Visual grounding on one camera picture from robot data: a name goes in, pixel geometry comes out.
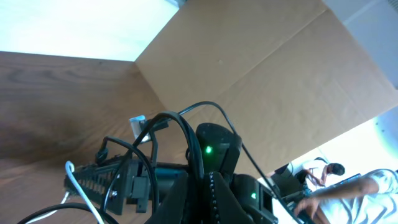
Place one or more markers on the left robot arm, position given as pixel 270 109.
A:
pixel 223 197

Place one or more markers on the cardboard panel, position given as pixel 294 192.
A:
pixel 287 74

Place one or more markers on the seated person in background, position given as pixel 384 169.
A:
pixel 314 173

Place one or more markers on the person in white shirt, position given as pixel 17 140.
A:
pixel 371 198

